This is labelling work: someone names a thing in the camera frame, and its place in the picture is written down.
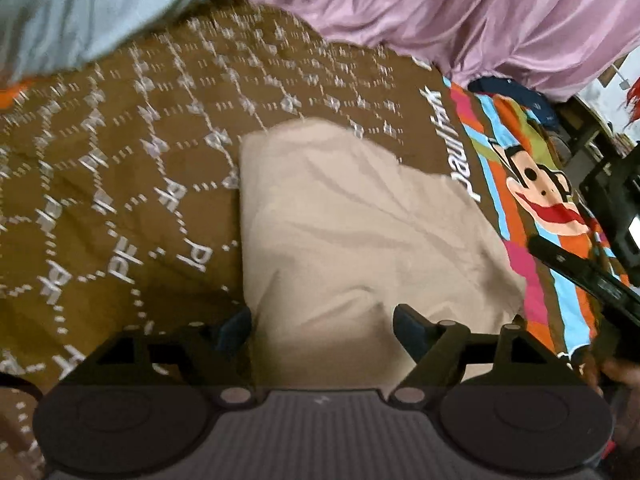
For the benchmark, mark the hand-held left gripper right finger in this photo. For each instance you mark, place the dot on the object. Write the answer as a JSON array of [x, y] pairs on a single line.
[[407, 329]]

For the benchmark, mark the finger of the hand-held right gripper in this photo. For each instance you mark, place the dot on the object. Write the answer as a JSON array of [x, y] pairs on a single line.
[[575, 267]]

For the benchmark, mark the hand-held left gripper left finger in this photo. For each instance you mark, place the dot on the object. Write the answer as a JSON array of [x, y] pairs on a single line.
[[235, 331]]

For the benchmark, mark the beige hooded jacket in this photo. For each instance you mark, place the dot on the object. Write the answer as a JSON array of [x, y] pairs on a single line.
[[360, 240]]

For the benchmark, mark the person's right hand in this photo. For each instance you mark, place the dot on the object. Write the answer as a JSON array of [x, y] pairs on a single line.
[[620, 372]]

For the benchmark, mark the dark furniture with screen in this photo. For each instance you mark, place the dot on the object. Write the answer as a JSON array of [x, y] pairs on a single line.
[[615, 200]]

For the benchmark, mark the wooden desk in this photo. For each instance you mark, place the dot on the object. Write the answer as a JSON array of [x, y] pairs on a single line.
[[582, 130]]

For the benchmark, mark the dark blue bag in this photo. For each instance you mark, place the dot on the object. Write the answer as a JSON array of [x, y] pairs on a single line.
[[520, 97]]

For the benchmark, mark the red hanging ornament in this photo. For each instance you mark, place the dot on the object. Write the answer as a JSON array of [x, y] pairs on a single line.
[[632, 95]]

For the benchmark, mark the printed brown colourful blanket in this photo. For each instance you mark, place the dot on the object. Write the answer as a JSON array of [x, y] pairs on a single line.
[[125, 185]]

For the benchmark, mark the pink curtain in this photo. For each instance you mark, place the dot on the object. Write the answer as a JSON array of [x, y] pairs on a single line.
[[450, 15]]

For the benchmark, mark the grey pillow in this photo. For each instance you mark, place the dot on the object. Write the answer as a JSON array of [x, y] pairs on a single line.
[[90, 5]]

